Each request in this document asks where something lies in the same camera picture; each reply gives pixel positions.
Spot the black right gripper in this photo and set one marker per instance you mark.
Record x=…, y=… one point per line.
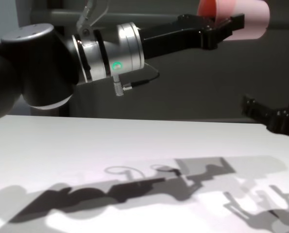
x=285, y=123

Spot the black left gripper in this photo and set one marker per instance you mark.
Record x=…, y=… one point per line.
x=173, y=36

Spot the pink plastic cup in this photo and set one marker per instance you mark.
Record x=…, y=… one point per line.
x=246, y=17

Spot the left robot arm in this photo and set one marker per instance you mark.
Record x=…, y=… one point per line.
x=37, y=72

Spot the grey tubular metal frame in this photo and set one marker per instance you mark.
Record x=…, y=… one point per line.
x=134, y=18

